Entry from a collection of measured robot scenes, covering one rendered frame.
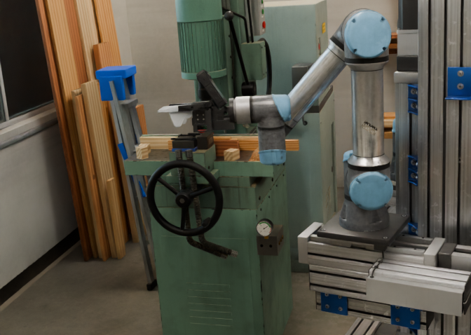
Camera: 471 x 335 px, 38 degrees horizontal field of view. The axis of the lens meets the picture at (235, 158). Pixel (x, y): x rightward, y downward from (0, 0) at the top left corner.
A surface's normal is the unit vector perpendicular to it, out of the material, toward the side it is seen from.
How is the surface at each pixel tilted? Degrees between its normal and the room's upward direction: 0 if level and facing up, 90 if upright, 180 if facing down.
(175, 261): 90
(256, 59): 90
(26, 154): 90
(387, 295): 90
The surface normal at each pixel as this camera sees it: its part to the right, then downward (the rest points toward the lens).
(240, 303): -0.26, 0.27
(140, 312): -0.07, -0.96
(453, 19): -0.49, 0.26
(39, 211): 0.97, 0.00
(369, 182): -0.05, 0.39
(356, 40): -0.07, 0.14
